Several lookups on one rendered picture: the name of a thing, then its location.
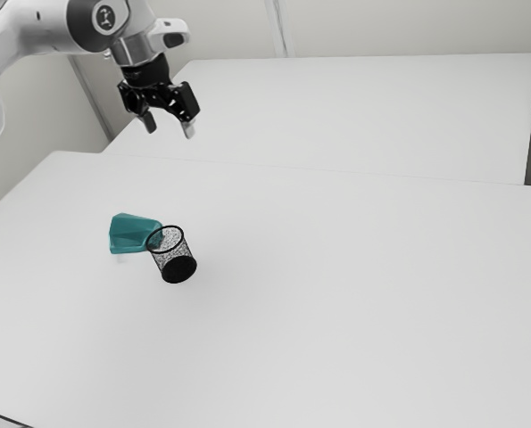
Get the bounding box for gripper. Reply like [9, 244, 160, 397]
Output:
[116, 53, 202, 140]

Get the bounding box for teal faceted mug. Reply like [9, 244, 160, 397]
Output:
[106, 212, 164, 256]

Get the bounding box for black mesh pen holder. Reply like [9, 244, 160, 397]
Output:
[145, 224, 199, 285]

